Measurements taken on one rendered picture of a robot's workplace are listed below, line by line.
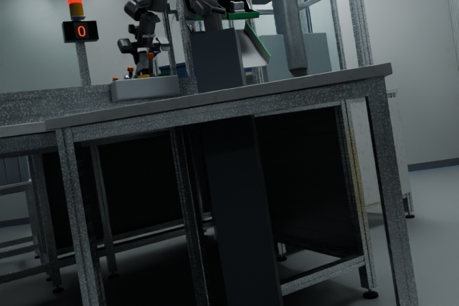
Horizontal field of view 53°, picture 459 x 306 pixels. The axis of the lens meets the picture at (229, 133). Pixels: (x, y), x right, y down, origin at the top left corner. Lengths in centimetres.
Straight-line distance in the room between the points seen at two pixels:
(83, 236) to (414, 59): 457
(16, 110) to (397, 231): 110
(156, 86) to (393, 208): 79
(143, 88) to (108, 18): 427
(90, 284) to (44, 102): 55
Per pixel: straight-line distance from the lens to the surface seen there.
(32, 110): 147
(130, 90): 146
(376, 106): 118
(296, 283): 177
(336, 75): 116
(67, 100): 148
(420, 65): 542
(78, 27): 182
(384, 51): 535
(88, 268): 133
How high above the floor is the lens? 76
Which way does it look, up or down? 1 degrees down
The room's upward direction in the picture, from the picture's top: 9 degrees counter-clockwise
